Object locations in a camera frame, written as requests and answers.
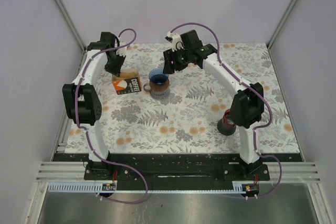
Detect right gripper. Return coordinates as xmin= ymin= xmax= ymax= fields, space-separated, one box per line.
xmin=162 ymin=47 xmax=191 ymax=76

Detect orange coffee filter box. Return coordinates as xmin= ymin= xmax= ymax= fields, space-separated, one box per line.
xmin=111 ymin=67 xmax=142 ymax=95

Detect blue ribbed dripper holder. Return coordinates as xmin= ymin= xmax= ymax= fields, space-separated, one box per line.
xmin=149 ymin=68 xmax=169 ymax=84

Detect wooden dripper ring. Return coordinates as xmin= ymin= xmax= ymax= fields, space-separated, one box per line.
xmin=149 ymin=79 xmax=170 ymax=92

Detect grey glass carafe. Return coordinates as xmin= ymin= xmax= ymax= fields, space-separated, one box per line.
xmin=143 ymin=82 xmax=170 ymax=100

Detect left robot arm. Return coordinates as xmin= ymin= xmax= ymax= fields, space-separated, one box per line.
xmin=62 ymin=32 xmax=126 ymax=179

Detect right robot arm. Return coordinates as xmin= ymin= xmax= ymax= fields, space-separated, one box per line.
xmin=163 ymin=30 xmax=264 ymax=180

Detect brown filters in box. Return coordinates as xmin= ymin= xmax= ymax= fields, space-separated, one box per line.
xmin=119 ymin=69 xmax=138 ymax=79

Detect dark grey red-rimmed cup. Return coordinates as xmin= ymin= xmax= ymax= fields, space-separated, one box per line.
xmin=217 ymin=110 xmax=236 ymax=136

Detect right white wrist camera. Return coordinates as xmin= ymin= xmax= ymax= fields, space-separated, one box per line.
xmin=165 ymin=32 xmax=184 ymax=51

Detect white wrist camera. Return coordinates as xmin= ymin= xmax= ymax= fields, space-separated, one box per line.
xmin=165 ymin=32 xmax=184 ymax=51
xmin=115 ymin=45 xmax=129 ymax=57

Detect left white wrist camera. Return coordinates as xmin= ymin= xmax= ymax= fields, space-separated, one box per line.
xmin=115 ymin=45 xmax=129 ymax=57

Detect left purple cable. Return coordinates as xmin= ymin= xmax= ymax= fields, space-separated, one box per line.
xmin=74 ymin=28 xmax=150 ymax=205

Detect aluminium frame rail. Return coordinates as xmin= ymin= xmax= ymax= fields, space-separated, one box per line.
xmin=53 ymin=0 xmax=86 ymax=51

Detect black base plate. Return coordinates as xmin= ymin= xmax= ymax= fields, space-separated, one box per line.
xmin=83 ymin=152 xmax=270 ymax=182

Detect white slotted cable duct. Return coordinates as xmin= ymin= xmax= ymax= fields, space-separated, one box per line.
xmin=48 ymin=182 xmax=117 ymax=193

